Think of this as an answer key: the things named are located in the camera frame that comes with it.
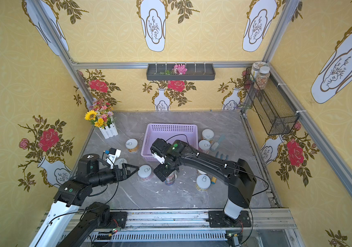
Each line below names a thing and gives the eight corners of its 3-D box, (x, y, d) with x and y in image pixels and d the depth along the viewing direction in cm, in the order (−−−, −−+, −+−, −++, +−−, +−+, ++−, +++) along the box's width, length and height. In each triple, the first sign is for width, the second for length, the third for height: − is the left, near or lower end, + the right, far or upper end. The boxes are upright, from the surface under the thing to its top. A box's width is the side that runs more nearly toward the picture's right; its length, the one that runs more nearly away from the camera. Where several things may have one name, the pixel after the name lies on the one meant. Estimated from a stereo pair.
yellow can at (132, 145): (126, 153, 100) (123, 149, 96) (128, 143, 105) (126, 138, 101) (137, 153, 100) (135, 149, 95) (139, 143, 105) (137, 138, 101)
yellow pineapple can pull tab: (196, 191, 85) (197, 187, 79) (195, 179, 89) (196, 174, 84) (210, 191, 85) (212, 187, 79) (208, 179, 89) (210, 174, 84)
